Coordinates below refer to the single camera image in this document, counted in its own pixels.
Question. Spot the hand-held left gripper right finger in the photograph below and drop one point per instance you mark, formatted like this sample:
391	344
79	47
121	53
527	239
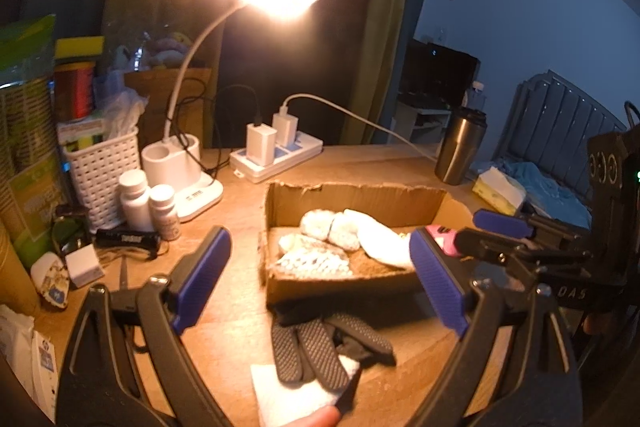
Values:
440	282

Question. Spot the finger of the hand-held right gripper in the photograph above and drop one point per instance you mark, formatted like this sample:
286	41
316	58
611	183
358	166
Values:
490	247
500	222

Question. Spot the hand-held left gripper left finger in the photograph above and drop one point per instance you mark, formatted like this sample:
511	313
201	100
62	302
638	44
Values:
200	279

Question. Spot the pink sock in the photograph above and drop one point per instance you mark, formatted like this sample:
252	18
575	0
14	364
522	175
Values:
445	242

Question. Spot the white plain sock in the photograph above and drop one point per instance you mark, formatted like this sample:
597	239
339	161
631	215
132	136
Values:
385	242

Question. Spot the clear packet of white socks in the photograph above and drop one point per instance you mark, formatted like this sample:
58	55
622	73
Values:
312	263

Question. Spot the cardboard box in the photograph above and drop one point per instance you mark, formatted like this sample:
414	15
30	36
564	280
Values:
325	289

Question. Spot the grey dotted gloves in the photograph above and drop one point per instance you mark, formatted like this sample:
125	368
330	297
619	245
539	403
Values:
320	347

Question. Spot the person's left hand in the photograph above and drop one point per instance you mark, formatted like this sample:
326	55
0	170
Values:
315	419

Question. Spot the tissue pack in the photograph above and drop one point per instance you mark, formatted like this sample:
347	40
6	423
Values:
500	192

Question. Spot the blue blanket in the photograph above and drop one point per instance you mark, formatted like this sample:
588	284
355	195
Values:
545	192

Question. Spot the small white pill bottle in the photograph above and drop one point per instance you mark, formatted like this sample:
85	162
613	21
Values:
164	214

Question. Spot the steel tumbler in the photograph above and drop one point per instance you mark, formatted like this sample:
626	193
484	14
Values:
457	152

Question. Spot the black flashlight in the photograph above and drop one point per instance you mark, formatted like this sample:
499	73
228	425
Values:
125	238

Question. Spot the large white pill bottle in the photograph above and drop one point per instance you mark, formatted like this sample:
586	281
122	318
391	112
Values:
135	202

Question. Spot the grey padded headboard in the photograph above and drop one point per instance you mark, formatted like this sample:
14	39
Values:
560	127

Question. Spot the small white box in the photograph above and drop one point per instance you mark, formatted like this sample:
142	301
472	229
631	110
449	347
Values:
85	267

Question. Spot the white desk lamp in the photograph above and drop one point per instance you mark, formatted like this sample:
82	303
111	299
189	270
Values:
170	162

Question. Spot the clear water bottle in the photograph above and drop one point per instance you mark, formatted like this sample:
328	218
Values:
477	94

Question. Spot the white cabinet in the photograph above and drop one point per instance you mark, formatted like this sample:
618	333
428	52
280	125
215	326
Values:
420	119

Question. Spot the white plastic basket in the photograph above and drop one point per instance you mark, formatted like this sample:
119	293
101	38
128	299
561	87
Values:
105	177

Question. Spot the white charger plug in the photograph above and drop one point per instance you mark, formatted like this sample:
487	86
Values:
286	129
261	144

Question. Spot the small printed packet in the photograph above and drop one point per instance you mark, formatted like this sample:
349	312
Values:
50	282

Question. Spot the black television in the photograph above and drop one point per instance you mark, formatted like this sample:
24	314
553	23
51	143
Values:
440	72

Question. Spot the white power strip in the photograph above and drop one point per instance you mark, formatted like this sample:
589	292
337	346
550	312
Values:
302	152

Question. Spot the brown paper bag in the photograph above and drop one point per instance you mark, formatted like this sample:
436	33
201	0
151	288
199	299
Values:
150	107

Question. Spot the clear plastic bag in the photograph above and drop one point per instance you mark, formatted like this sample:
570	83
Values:
122	112

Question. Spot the stack of paper cups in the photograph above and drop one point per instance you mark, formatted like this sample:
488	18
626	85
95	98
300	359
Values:
15	272

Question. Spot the green and white carton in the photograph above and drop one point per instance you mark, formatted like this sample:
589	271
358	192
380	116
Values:
82	132

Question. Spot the white wet wipes pack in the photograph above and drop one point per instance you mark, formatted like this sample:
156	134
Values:
20	347

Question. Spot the red jar with yellow lid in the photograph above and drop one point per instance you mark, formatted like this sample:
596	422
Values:
75	92

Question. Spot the green paper cup package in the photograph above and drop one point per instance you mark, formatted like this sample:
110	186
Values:
25	132

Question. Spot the plush toys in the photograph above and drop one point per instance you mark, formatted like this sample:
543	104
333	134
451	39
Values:
160	52

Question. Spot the multicolour striped curtain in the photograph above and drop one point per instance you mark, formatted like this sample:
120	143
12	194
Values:
395	7

